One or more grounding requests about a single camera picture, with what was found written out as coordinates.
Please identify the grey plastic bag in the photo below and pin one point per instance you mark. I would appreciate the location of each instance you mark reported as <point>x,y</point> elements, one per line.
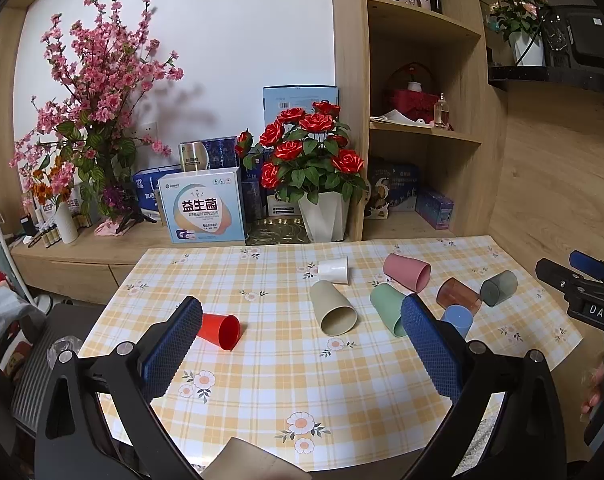
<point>4,310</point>

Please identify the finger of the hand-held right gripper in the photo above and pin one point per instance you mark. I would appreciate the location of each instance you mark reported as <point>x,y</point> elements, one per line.
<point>588,264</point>
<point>554,274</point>

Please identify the beige cup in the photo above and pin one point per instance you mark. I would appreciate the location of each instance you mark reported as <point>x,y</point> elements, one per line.
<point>334,310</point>

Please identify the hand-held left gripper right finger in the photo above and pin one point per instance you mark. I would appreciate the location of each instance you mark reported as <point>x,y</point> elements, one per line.
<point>432,350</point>

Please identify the row of small bottles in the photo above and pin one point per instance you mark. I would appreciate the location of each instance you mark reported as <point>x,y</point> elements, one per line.
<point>46,232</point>

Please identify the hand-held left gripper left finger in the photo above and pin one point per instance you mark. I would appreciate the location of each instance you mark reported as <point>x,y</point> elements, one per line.
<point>174,345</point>

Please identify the red basket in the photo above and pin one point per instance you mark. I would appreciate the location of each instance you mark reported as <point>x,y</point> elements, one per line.
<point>414,97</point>

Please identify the black ribbed panel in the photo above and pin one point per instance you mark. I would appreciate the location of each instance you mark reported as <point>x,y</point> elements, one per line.
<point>31,375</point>

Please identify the dark blue patterned box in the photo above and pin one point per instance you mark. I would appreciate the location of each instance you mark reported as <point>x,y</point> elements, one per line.
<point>216,152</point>

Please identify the white faceted flower pot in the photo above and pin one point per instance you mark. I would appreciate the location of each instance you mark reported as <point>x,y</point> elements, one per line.
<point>324,217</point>

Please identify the pink blossom bouquet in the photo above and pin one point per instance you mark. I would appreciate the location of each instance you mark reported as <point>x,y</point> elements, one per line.
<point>106,90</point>

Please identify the dark blue box stack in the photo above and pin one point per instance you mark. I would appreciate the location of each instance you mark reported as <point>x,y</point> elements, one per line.
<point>254,195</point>

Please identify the white folded cloth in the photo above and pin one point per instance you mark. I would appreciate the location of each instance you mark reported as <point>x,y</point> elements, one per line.
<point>397,117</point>

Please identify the peach rose plant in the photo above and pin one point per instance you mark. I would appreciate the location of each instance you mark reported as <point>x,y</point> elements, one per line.
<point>519,7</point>

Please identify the black countertop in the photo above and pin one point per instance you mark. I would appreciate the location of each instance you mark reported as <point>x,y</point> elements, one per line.
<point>557,76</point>

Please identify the blue illustrated box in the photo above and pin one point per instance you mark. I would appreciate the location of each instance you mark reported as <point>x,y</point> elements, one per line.
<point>393,187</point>

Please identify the green cup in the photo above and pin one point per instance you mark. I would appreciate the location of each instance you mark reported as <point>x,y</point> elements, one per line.
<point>388,307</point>

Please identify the glass perfume bottle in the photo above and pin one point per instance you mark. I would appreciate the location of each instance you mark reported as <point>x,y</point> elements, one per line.
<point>442,111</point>

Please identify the purple box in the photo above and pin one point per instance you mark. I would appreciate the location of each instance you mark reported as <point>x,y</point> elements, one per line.
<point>434,207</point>

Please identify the yellow plaid floral tablecloth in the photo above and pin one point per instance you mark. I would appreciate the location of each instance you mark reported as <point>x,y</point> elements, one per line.
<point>282,375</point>

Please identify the green gold patterned tray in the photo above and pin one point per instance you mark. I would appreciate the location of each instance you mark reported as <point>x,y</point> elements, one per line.
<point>274,231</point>

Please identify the blue cup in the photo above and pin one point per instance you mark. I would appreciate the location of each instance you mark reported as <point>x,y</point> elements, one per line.
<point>457,319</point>

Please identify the brown translucent cup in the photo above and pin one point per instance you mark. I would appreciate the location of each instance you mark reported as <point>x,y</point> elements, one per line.
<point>458,296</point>

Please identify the white bottle vase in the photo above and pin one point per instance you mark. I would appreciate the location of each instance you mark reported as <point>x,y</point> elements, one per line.
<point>66,222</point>

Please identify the white cup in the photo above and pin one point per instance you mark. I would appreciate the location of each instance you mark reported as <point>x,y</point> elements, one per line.
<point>334,269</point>

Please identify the white square flower pot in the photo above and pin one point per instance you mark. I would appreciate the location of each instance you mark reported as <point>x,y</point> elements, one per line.
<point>529,49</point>

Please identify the blue and white carton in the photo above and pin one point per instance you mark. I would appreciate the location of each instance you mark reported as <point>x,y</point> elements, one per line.
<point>149,190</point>

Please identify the wooden sideboard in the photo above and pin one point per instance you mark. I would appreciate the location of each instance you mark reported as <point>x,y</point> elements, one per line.
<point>81,265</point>

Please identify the white and blue box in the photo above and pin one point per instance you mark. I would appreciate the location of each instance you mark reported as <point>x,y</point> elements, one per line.
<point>204,207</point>

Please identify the red cup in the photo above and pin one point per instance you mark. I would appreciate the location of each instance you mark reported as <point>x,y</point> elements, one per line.
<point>224,331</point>

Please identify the pink cloth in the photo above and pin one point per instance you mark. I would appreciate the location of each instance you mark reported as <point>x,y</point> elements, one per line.
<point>112,228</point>

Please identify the light blue flat box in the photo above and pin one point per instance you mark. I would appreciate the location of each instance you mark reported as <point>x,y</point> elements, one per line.
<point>287,99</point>

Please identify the grey translucent cup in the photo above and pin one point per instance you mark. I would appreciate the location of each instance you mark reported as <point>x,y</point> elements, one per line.
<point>498,287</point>

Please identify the black appliance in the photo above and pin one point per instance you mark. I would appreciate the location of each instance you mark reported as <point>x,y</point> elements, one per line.
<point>582,35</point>

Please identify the wooden shelf unit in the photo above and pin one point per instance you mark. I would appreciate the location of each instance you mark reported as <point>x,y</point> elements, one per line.
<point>352,60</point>

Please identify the pink cup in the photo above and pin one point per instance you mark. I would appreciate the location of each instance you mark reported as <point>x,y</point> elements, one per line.
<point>407,272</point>

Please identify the white wall socket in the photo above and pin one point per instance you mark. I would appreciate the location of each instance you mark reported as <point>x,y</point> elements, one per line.
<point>146,130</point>

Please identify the orange flower sprig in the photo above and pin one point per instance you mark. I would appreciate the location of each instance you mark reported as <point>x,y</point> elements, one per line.
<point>42,189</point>

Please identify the red rose plant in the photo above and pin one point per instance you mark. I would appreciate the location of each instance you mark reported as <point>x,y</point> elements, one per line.
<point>307,150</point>

